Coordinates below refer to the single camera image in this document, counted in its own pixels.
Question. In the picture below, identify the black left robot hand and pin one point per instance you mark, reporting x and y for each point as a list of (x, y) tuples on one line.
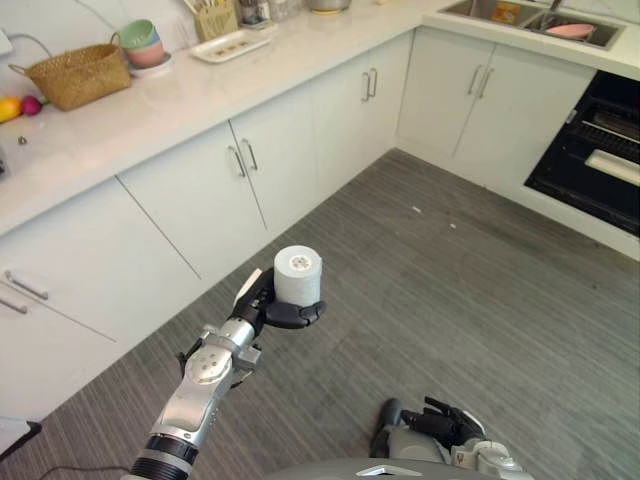
[(285, 314)]

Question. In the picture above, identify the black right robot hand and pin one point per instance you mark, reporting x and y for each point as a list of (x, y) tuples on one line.
[(440, 422)]

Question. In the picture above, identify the white cylindrical cup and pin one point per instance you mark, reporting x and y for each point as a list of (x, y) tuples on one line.
[(298, 275)]

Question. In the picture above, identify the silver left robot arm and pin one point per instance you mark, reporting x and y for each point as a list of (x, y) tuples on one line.
[(200, 390)]

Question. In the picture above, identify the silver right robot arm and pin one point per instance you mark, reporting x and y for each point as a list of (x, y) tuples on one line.
[(487, 457)]

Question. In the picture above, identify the black dishwasher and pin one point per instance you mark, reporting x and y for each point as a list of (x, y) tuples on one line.
[(590, 150)]

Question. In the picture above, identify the robot torso and leg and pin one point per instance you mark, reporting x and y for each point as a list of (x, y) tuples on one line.
[(380, 455)]

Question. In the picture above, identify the white rectangular tray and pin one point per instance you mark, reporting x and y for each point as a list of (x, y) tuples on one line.
[(230, 46)]

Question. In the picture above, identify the pink bowl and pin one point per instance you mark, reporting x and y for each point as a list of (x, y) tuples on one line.
[(146, 55)]

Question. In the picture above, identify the yellow utensil holder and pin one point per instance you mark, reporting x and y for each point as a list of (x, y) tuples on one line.
[(215, 20)]

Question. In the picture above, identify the dark jar of utensils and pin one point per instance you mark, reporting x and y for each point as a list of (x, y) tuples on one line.
[(250, 12)]

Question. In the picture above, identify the blue bowl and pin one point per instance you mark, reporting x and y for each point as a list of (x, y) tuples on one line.
[(156, 37)]

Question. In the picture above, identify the silver metal pot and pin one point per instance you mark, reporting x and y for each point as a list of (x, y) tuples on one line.
[(327, 5)]

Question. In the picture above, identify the green bowl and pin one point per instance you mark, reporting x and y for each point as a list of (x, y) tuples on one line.
[(135, 34)]

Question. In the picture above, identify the woven straw basket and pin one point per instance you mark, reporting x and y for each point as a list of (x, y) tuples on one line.
[(75, 75)]

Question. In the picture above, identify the magenta fruit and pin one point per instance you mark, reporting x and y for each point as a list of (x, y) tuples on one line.
[(31, 105)]

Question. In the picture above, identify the yellow fruit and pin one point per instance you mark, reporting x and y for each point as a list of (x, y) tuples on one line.
[(9, 109)]

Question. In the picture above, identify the yellow sponge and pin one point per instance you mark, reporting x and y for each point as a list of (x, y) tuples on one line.
[(508, 12)]

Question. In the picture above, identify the stainless steel sink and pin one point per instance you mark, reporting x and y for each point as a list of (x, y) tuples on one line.
[(535, 20)]

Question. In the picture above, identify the pink plate in sink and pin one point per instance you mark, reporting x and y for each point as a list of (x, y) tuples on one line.
[(569, 31)]

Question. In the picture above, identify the silver sink faucet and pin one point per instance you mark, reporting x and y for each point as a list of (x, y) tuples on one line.
[(550, 11)]

